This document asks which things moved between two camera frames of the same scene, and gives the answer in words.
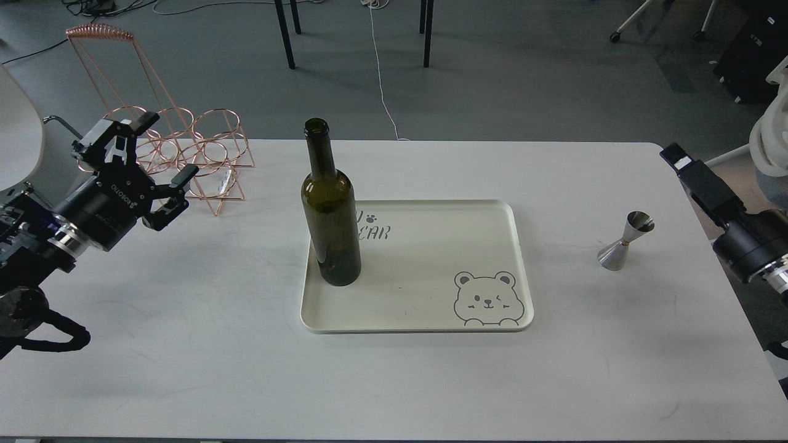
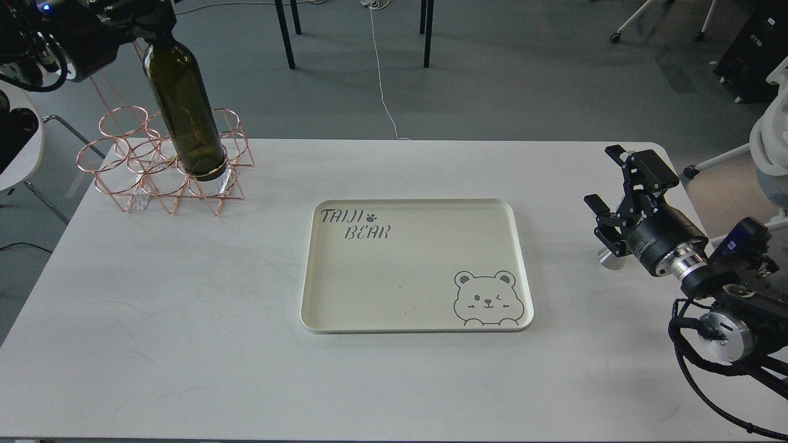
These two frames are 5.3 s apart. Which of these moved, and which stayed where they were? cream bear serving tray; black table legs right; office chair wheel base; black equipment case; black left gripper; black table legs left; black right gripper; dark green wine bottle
Moved: black right gripper; black left gripper; dark green wine bottle
Stayed: office chair wheel base; black equipment case; black table legs left; cream bear serving tray; black table legs right
